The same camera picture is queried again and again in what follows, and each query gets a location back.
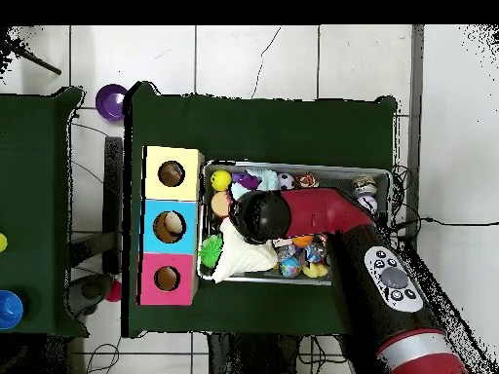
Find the mint green knitted cloth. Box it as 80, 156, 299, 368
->
229, 168, 280, 200

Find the cream knitted cloth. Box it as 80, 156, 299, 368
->
211, 217, 279, 282

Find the wooden box with three holes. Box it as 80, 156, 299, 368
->
136, 145, 205, 306

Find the clear mesh bin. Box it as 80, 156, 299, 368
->
196, 159, 392, 286

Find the purple spiky toy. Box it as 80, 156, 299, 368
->
231, 171, 260, 191

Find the toy burger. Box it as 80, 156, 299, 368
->
210, 191, 232, 217

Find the yellow smiley ball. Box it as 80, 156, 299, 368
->
210, 169, 234, 193

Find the green spiky ball toy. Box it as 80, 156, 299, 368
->
198, 232, 225, 269

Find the small tiger toy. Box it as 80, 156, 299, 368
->
294, 170, 320, 189

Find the small baseball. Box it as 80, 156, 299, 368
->
356, 194, 378, 214

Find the purple bowl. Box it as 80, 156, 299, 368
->
95, 83, 129, 123

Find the black rod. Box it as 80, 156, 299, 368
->
0, 38, 62, 76

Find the black metal frame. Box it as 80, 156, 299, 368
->
101, 135, 125, 276

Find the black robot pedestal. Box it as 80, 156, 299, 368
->
208, 332, 301, 374

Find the black power cable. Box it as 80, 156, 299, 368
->
393, 216, 499, 228

